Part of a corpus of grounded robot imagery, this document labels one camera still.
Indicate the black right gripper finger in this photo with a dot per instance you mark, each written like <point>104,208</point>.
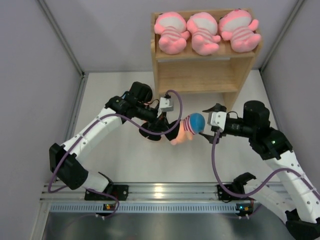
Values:
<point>209,138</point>
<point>216,108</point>

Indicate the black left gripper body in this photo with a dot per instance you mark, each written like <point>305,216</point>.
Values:
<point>160,118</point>

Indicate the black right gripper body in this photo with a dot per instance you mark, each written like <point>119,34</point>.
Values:
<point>221,135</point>

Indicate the boy doll front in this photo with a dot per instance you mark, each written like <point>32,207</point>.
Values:
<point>191,125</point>

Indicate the pink plush face down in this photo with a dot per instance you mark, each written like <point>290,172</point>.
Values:
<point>204,33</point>

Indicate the pink plush with heart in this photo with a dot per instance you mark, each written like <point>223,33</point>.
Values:
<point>172,28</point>

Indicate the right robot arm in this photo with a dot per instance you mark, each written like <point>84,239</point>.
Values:
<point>287,191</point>

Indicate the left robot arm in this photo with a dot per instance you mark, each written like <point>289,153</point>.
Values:
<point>67,159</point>

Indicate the wooden two-tier shelf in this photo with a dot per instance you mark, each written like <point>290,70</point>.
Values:
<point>225,71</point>

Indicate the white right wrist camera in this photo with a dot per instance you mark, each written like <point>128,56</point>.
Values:
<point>217,119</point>

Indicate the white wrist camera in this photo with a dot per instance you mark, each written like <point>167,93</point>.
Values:
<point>217,119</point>
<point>165,105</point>

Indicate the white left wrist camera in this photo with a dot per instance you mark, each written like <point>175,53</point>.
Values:
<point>165,105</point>

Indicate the aluminium front rail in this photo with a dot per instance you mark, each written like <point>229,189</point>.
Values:
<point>143,191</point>

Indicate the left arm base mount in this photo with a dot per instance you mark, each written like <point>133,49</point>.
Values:
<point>118,191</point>

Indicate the aluminium right frame post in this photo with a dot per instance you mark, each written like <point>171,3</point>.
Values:
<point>298,5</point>

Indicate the aluminium frame post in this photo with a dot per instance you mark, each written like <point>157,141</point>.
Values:
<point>60,35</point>
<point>298,5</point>

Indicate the grey slotted cable duct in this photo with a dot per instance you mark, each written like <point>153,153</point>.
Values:
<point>126,207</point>

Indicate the aluminium left frame post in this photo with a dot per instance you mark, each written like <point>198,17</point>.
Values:
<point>60,35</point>

